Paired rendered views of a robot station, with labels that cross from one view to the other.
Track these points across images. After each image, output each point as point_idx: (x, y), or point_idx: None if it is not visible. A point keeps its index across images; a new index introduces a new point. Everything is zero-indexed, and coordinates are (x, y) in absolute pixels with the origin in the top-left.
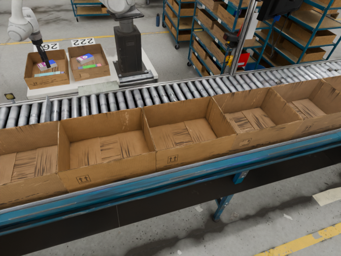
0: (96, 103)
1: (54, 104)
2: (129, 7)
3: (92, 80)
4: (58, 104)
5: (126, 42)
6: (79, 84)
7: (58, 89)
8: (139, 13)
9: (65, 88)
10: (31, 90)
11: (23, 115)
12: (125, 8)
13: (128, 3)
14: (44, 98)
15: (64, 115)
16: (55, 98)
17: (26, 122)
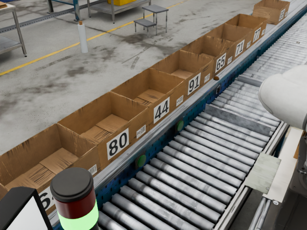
0: (236, 157)
1: (261, 134)
2: (272, 113)
3: (287, 175)
4: (261, 138)
5: (291, 178)
6: (287, 163)
7: (288, 147)
8: (304, 164)
9: (286, 151)
10: (300, 133)
11: (261, 117)
12: (260, 101)
13: (261, 98)
14: (277, 134)
15: (238, 132)
16: (272, 139)
17: (252, 117)
